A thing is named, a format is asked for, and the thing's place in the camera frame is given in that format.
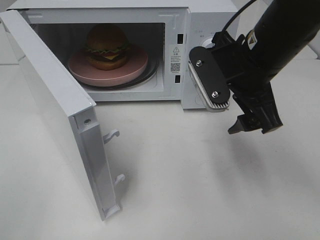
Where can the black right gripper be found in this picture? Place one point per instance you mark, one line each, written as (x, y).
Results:
(247, 72)

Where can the toy hamburger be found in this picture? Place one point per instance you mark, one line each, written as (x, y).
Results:
(106, 47)

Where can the pink round plate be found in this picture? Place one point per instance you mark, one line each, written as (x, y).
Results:
(89, 75)

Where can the white microwave door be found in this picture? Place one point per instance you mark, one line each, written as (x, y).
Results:
(68, 112)

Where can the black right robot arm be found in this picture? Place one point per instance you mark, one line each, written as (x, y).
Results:
(291, 24)

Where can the upper white power knob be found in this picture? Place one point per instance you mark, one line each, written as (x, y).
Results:
(207, 43)

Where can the white warning label sticker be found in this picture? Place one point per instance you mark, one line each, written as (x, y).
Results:
(176, 58)

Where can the white microwave oven body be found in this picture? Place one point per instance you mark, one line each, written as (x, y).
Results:
(153, 25)

